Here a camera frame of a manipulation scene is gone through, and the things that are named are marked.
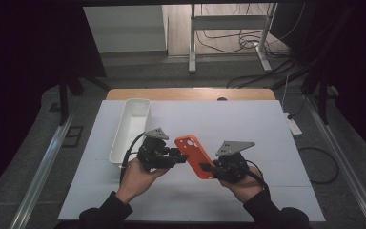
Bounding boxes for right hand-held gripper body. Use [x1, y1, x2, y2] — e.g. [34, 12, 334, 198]
[213, 140, 256, 185]

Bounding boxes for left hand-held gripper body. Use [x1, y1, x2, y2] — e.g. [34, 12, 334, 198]
[136, 127, 176, 173]

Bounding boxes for orange phone case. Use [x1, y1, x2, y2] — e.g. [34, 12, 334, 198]
[173, 135, 219, 180]

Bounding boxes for person's right hand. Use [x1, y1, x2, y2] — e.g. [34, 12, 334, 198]
[219, 164, 265, 204]

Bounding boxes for person's left hand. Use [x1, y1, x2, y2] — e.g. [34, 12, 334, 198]
[115, 157, 170, 205]

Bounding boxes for white plastic storage bin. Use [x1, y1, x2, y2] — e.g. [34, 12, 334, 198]
[108, 97, 153, 170]

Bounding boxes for white table mat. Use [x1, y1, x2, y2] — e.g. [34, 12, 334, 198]
[58, 99, 327, 223]

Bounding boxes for wooden table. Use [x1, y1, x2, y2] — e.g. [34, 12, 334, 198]
[106, 88, 277, 102]

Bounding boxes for white power strip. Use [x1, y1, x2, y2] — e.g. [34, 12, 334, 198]
[283, 112, 304, 137]

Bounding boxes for black metal stand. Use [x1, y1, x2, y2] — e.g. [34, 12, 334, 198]
[56, 68, 110, 127]
[300, 61, 332, 126]

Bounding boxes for white panel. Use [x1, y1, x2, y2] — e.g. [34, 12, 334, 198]
[83, 4, 168, 54]

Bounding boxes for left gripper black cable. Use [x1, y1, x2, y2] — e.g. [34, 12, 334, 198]
[119, 131, 148, 186]

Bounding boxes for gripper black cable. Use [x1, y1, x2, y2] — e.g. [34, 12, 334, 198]
[243, 159, 272, 196]
[119, 131, 148, 186]

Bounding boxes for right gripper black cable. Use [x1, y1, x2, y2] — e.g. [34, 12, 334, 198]
[243, 159, 272, 196]

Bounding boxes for long black floor cable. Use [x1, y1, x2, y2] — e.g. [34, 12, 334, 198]
[226, 58, 300, 90]

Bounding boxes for looped black cable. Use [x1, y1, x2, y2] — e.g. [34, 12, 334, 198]
[297, 146, 340, 185]

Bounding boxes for aluminium rail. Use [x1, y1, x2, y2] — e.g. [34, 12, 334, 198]
[9, 111, 78, 229]
[304, 94, 366, 229]

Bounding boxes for tangle of black cables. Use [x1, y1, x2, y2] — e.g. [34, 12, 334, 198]
[194, 28, 293, 60]

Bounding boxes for white metal desk frame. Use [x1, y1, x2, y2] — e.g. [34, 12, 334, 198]
[188, 3, 279, 75]

